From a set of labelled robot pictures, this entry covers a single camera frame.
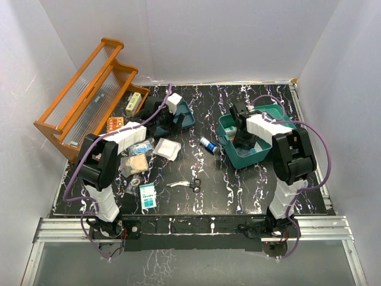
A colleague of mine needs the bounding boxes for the white bottle green label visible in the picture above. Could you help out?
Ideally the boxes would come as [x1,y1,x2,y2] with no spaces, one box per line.
[224,126,238,137]

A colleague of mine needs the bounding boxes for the teal medicine kit box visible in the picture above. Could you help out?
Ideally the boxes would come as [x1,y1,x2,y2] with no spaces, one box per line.
[217,103,298,170]

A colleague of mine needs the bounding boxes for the white gauze pad packet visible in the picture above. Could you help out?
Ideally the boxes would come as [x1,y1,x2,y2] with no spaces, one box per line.
[153,138,182,161]

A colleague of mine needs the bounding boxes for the light blue cotton swab packet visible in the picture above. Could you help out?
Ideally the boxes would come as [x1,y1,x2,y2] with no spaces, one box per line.
[236,139,271,158]

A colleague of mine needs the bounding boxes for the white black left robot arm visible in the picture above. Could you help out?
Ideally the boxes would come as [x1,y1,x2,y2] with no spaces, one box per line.
[73,94,185,238]

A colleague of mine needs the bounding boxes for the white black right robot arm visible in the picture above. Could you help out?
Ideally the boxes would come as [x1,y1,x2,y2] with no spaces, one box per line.
[229,103,316,237]

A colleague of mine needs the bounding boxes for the dark teal divided tray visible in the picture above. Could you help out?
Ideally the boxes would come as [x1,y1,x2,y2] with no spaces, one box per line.
[153,100,195,137]

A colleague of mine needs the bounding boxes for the blue white bandage roll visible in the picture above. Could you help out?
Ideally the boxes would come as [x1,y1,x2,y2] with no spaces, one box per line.
[199,137,219,154]

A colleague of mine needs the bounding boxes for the alcohol wipes plastic bag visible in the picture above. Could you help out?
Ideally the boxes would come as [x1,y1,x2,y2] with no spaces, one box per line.
[127,138,155,156]

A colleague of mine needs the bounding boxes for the yellow white small box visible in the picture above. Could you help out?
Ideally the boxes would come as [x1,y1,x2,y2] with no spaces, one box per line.
[125,92,142,117]

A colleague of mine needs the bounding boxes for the orange snack packet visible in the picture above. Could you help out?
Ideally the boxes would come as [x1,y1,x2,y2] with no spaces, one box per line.
[107,117,124,133]

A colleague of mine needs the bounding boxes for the cream gloves plastic bag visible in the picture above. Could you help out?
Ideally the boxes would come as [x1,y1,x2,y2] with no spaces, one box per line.
[120,154,149,178]

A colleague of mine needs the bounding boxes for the orange wooden shelf rack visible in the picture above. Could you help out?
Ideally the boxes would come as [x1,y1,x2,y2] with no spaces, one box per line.
[34,38,149,163]

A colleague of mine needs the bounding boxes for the teal white sachet packet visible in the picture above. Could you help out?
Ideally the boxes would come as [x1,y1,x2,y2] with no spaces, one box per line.
[139,184,157,210]

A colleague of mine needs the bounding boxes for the small clear zip bag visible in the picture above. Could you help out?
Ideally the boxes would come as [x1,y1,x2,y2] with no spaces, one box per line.
[125,174,143,196]

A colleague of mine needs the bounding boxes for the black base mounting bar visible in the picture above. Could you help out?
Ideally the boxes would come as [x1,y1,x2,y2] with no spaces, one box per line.
[89,213,301,253]

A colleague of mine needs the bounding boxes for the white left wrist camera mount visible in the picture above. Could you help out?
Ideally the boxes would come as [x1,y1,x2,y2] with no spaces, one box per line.
[165,93,183,114]

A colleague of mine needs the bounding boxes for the black handled scissors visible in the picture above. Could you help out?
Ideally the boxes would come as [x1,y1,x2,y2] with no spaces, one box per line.
[167,178,201,193]

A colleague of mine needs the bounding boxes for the aluminium frame rail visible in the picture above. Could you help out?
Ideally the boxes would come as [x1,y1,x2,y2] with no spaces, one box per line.
[21,216,367,285]

